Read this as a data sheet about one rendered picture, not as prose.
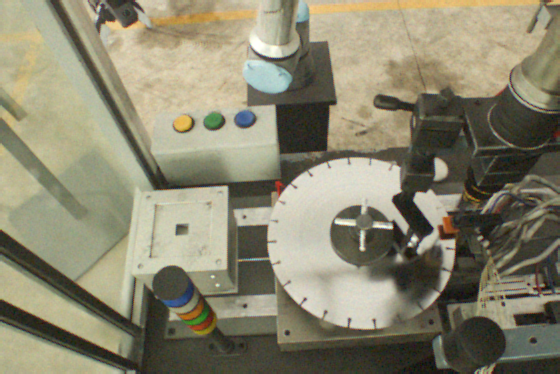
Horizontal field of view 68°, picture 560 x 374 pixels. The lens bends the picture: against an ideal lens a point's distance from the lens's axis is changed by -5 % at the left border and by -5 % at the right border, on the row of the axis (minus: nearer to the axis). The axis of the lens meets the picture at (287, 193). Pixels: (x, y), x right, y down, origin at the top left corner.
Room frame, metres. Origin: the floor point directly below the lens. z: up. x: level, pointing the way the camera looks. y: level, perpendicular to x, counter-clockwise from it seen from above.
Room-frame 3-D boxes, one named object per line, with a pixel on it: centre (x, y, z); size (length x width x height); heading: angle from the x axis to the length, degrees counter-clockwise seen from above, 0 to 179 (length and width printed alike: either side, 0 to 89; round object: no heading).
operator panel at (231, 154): (0.63, 0.15, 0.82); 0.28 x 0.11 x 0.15; 89
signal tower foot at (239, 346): (0.18, 0.15, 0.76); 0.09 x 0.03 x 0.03; 89
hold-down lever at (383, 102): (0.37, -0.16, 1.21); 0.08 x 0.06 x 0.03; 89
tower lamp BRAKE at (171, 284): (0.18, 0.15, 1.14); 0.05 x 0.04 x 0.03; 179
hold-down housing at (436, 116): (0.34, -0.20, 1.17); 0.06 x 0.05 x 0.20; 80
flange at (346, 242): (0.31, -0.12, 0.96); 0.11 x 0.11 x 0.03
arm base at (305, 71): (0.93, -0.03, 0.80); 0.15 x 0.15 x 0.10
